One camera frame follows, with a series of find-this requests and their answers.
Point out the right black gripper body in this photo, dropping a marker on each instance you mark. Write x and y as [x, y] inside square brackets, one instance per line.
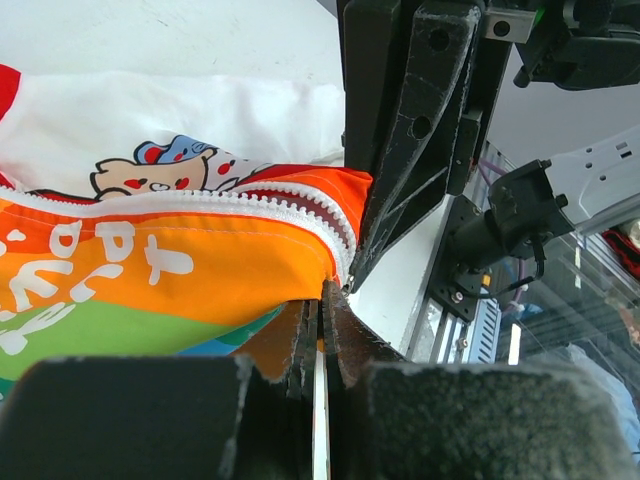
[574, 45]

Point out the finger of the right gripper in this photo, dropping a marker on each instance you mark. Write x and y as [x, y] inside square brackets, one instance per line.
[421, 143]
[375, 37]

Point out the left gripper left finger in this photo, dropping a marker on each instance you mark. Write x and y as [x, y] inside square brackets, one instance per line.
[243, 416]

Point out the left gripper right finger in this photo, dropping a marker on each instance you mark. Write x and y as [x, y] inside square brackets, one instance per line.
[390, 418]

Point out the white red rainbow kids jacket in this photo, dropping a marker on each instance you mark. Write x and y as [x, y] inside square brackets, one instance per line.
[150, 215]

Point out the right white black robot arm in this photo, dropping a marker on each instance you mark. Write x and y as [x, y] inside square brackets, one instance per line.
[422, 79]

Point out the white slotted cable duct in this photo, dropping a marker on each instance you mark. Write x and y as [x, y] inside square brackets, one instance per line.
[483, 333]

